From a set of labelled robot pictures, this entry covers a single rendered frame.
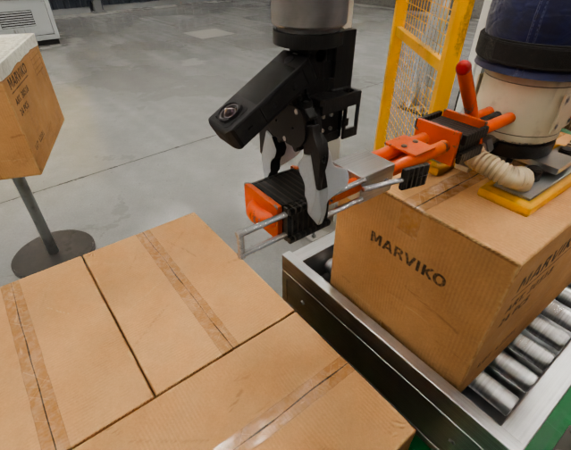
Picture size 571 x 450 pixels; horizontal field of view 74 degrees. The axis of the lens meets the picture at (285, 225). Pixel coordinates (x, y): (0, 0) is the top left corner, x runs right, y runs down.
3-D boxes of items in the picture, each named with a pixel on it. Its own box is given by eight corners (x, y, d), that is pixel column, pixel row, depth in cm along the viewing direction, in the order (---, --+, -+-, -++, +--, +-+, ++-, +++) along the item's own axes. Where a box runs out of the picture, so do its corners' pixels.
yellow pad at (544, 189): (554, 149, 92) (563, 129, 89) (601, 165, 85) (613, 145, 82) (475, 195, 75) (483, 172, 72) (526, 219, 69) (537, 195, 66)
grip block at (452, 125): (434, 137, 73) (442, 106, 70) (482, 154, 67) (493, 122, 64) (407, 148, 69) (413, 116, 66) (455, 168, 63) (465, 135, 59)
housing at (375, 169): (359, 173, 62) (363, 147, 59) (392, 190, 57) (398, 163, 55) (327, 187, 58) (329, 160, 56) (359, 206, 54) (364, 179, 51)
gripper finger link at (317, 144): (337, 187, 42) (321, 105, 39) (326, 192, 41) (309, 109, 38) (310, 185, 46) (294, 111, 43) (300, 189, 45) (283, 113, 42)
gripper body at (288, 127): (357, 141, 45) (372, 29, 38) (301, 161, 41) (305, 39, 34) (315, 120, 50) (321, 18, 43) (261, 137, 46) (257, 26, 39)
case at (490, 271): (451, 218, 137) (487, 109, 113) (572, 281, 112) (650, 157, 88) (328, 292, 108) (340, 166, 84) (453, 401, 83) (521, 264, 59)
